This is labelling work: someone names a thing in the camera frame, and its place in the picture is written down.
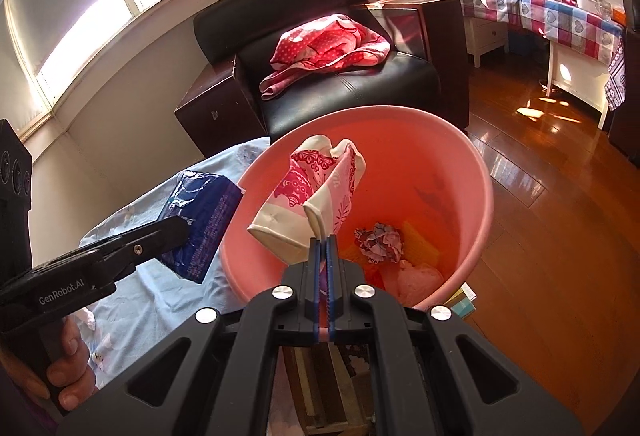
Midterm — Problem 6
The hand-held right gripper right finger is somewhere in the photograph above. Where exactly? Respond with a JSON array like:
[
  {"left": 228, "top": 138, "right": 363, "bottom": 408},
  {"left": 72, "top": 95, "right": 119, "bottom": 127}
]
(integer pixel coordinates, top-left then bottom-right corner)
[{"left": 326, "top": 235, "right": 586, "bottom": 436}]

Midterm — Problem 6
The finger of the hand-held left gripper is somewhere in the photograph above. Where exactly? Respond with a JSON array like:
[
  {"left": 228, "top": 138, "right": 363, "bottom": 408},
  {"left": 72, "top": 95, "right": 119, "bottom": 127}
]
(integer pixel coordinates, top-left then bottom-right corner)
[
  {"left": 77, "top": 216, "right": 173, "bottom": 258},
  {"left": 100, "top": 215, "right": 191, "bottom": 285}
]

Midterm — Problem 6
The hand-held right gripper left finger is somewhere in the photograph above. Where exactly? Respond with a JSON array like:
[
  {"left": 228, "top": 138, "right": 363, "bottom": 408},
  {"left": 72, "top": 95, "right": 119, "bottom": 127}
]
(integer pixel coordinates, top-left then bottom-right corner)
[{"left": 57, "top": 237, "right": 323, "bottom": 436}]

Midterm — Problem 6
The dark blue tissue packet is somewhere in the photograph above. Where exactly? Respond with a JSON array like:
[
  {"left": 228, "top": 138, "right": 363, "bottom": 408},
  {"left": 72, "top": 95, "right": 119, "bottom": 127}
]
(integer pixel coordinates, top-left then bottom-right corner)
[{"left": 157, "top": 171, "right": 245, "bottom": 285}]

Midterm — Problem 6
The patterned paper ball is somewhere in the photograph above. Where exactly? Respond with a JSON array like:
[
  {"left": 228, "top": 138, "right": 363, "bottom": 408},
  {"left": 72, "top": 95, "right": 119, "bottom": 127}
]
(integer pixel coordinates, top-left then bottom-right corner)
[{"left": 354, "top": 222, "right": 405, "bottom": 263}]

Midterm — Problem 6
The pink white patterned cloth bag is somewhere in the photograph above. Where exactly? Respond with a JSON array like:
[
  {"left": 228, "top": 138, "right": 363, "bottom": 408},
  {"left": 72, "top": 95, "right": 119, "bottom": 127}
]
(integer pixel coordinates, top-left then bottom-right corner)
[{"left": 246, "top": 133, "right": 367, "bottom": 267}]

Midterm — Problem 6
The yellow foam fruit net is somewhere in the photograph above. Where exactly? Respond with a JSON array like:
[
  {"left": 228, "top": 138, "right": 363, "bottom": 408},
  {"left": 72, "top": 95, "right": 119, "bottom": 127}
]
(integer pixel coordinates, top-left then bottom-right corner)
[{"left": 401, "top": 220, "right": 442, "bottom": 268}]

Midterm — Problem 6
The pink plastic basin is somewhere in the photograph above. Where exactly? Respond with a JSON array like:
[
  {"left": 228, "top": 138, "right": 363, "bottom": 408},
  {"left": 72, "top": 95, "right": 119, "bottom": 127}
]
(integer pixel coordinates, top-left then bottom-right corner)
[{"left": 220, "top": 105, "right": 496, "bottom": 314}]

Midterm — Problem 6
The person's left hand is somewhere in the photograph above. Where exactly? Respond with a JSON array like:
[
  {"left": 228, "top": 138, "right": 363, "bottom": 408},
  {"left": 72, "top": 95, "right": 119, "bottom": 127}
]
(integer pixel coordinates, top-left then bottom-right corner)
[{"left": 45, "top": 317, "right": 99, "bottom": 410}]

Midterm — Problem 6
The light blue bed sheet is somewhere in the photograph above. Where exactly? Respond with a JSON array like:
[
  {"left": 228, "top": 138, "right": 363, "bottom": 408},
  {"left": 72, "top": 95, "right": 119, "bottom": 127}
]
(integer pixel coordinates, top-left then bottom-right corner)
[{"left": 79, "top": 136, "right": 272, "bottom": 393}]

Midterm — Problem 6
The pink plastic bag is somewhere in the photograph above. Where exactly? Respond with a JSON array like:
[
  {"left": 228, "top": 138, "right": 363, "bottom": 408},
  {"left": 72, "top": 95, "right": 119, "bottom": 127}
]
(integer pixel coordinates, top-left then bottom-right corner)
[{"left": 397, "top": 261, "right": 445, "bottom": 308}]

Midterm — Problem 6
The wooden stool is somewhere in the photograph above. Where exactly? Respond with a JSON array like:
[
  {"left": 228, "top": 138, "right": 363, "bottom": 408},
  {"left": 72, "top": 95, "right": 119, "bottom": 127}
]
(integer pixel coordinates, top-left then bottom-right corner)
[{"left": 281, "top": 346, "right": 374, "bottom": 436}]

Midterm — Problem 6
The pale green box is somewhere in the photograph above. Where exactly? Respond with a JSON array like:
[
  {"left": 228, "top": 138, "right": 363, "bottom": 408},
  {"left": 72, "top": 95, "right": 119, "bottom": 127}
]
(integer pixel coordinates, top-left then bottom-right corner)
[{"left": 444, "top": 283, "right": 477, "bottom": 321}]

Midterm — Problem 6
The dark wooden end table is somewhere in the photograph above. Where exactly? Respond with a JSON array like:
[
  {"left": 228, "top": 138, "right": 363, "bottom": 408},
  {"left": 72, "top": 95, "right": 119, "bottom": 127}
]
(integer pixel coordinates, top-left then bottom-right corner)
[
  {"left": 350, "top": 0, "right": 471, "bottom": 132},
  {"left": 174, "top": 54, "right": 269, "bottom": 158}
]

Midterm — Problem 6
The black leather armchair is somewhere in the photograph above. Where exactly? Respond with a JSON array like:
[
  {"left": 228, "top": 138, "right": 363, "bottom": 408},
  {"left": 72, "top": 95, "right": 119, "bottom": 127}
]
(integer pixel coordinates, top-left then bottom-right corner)
[{"left": 193, "top": 0, "right": 442, "bottom": 143}]

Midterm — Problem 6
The pink polka-dot cloth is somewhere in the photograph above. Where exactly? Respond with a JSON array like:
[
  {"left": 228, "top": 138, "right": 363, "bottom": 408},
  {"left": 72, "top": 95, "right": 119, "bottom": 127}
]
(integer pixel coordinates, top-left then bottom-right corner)
[{"left": 259, "top": 15, "right": 392, "bottom": 101}]

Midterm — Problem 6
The white drawer cabinet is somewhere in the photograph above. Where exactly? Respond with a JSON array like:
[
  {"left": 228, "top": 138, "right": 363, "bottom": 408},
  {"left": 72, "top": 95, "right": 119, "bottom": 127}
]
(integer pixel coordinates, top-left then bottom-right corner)
[{"left": 465, "top": 14, "right": 511, "bottom": 68}]

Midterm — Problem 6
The white table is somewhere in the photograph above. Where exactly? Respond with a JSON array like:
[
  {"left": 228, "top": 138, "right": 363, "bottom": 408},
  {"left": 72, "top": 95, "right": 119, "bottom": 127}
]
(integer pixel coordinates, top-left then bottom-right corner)
[{"left": 545, "top": 39, "right": 614, "bottom": 130}]

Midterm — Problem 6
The dark wooden cabinet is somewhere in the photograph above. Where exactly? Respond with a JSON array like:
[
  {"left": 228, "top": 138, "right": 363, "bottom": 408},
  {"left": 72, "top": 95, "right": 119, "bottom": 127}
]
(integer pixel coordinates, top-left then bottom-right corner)
[{"left": 607, "top": 100, "right": 640, "bottom": 158}]

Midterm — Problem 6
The checked heart-print tablecloth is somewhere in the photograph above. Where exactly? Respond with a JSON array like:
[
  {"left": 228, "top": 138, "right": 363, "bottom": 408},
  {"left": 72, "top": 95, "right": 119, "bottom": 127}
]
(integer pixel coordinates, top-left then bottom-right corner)
[{"left": 417, "top": 0, "right": 627, "bottom": 112}]

